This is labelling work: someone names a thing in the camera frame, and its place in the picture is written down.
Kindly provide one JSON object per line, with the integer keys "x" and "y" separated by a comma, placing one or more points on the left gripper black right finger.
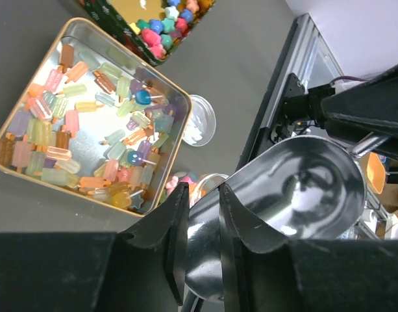
{"x": 264, "y": 270}

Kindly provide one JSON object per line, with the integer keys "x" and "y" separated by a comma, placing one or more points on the round silver jar lid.
{"x": 201, "y": 125}

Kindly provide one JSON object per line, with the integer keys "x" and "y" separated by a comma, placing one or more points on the aluminium frame rail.
{"x": 305, "y": 61}

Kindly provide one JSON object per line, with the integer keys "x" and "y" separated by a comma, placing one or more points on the gold popsicle candy tin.
{"x": 96, "y": 122}

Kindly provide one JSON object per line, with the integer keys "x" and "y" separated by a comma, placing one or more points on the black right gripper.
{"x": 371, "y": 106}

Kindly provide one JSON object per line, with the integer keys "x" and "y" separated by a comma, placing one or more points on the dark green star candy tin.
{"x": 153, "y": 30}

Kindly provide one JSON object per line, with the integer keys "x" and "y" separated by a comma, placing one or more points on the silver metal scoop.
{"x": 306, "y": 187}

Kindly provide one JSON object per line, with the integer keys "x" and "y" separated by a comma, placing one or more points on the clear glass jar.
{"x": 199, "y": 186}

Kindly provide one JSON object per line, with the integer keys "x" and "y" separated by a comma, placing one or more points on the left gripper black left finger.
{"x": 139, "y": 269}

